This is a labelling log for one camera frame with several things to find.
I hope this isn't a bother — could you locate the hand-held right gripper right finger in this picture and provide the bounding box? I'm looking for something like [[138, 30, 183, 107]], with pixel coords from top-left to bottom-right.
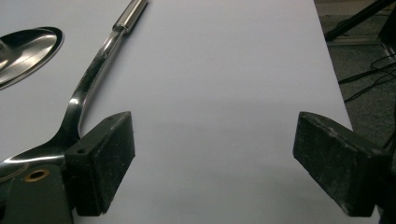
[[292, 111, 393, 218]]

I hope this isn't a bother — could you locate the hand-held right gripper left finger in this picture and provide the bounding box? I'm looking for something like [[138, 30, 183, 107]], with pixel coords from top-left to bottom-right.
[[2, 111, 136, 224]]

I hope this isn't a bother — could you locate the long steel ladle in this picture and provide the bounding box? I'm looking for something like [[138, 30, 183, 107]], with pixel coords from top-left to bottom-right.
[[0, 0, 149, 183]]

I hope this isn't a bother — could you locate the black stand leg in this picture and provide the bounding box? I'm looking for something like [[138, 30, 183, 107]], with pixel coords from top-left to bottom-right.
[[323, 0, 396, 42]]

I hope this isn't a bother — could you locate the black cable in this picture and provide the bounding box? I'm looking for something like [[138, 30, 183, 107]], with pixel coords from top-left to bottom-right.
[[344, 72, 396, 104], [337, 54, 396, 86]]

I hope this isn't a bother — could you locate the metal floor rail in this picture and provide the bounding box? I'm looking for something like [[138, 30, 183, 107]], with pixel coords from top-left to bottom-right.
[[326, 35, 389, 49]]

